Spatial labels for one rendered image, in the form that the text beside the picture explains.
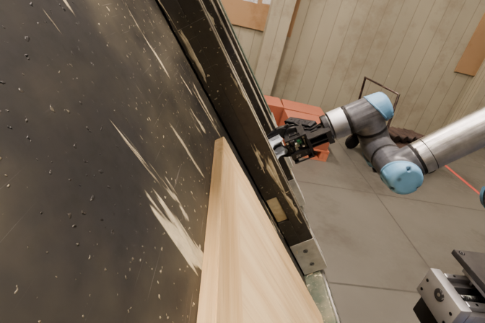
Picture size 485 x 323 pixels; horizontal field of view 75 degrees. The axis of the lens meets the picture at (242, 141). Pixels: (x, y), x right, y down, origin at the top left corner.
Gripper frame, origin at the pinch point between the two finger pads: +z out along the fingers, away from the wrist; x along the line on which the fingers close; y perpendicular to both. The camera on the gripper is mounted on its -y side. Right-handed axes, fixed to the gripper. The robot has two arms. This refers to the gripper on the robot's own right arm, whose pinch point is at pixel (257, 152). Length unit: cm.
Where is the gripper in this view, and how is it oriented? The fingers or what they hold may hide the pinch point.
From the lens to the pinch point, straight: 87.3
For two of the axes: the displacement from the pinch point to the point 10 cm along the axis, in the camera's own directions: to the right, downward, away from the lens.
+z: -9.1, 3.8, 1.7
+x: 4.2, 8.1, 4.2
